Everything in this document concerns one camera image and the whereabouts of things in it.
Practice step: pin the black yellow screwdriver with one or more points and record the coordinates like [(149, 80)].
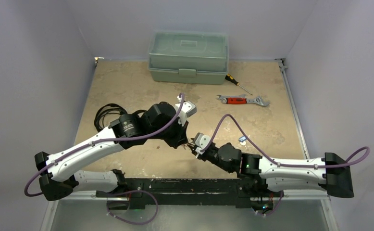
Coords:
[(229, 78)]

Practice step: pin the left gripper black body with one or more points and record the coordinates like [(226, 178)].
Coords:
[(172, 137)]

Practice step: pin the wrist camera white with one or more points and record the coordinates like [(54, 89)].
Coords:
[(200, 141), (188, 109)]

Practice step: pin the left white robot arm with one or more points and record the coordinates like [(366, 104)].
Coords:
[(61, 174)]

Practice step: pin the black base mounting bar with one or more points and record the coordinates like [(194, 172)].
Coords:
[(240, 193)]

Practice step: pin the silver open-end wrench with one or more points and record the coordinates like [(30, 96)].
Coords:
[(231, 96)]

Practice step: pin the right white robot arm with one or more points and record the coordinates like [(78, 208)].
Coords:
[(334, 178)]

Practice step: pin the red handled adjustable wrench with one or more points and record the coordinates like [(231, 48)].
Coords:
[(239, 100)]

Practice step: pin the green plastic toolbox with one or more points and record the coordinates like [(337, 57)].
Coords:
[(189, 57)]

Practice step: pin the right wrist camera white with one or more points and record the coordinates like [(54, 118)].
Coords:
[(200, 141)]

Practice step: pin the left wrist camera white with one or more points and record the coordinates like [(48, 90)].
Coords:
[(188, 109)]

